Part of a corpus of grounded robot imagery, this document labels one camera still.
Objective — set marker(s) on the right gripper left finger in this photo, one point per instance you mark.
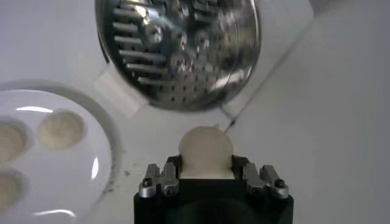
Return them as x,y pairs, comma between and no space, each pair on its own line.
166,179

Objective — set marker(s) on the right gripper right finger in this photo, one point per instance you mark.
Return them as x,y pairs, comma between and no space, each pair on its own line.
256,179

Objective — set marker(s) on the white steamed baozi bun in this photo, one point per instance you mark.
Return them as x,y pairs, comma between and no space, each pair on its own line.
61,130
205,149
10,141
9,189

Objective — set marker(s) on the perforated steel steamer basket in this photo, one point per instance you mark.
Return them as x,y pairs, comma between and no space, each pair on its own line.
182,45

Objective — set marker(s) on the round white plate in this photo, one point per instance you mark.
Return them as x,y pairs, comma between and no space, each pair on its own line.
76,170

